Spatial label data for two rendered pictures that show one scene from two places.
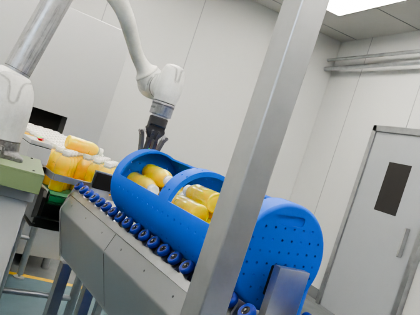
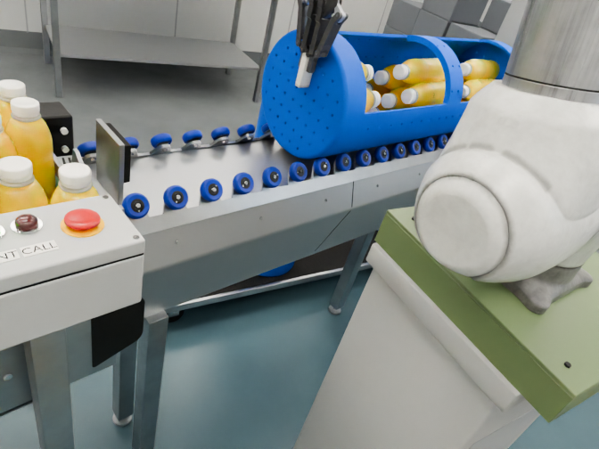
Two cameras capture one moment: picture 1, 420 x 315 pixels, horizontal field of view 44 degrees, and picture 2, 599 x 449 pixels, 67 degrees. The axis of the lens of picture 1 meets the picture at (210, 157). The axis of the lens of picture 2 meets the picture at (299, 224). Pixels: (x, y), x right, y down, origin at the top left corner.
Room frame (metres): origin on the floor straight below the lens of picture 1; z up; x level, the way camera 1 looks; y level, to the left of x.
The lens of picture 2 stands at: (2.27, 1.19, 1.44)
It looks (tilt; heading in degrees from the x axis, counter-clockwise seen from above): 34 degrees down; 252
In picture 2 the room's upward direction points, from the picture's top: 17 degrees clockwise
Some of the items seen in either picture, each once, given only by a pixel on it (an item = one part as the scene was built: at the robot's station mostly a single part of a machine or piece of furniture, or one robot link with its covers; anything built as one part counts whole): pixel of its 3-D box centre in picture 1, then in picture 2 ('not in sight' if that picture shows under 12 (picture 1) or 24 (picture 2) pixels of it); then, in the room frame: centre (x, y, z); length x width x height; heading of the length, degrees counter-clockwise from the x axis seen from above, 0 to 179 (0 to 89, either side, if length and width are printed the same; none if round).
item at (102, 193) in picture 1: (101, 185); (113, 162); (2.40, 0.44, 0.99); 0.10 x 0.02 x 0.12; 122
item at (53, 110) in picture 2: not in sight; (50, 134); (2.54, 0.29, 0.95); 0.10 x 0.07 x 0.10; 122
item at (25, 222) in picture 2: not in sight; (26, 221); (2.43, 0.78, 1.11); 0.02 x 0.02 x 0.01
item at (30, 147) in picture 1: (34, 149); (36, 270); (2.42, 0.79, 1.05); 0.20 x 0.10 x 0.10; 32
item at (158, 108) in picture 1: (161, 110); not in sight; (2.05, 0.24, 1.39); 0.09 x 0.09 x 0.06
